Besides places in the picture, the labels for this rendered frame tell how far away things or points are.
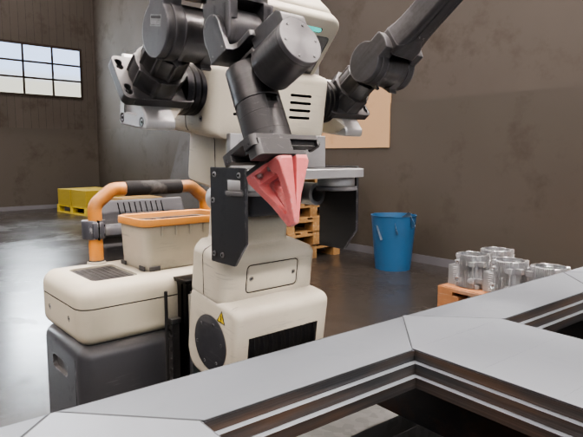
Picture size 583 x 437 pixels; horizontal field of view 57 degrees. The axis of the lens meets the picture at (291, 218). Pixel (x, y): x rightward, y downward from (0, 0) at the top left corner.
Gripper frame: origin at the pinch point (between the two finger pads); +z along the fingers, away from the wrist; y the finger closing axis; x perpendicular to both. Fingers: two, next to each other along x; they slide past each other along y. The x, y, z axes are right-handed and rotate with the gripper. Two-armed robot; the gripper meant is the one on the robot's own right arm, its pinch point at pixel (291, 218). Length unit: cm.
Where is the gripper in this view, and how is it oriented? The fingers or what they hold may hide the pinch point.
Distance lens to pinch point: 62.4
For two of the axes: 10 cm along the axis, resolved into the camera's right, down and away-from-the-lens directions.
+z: 2.7, 9.4, -2.2
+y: 7.5, -0.7, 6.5
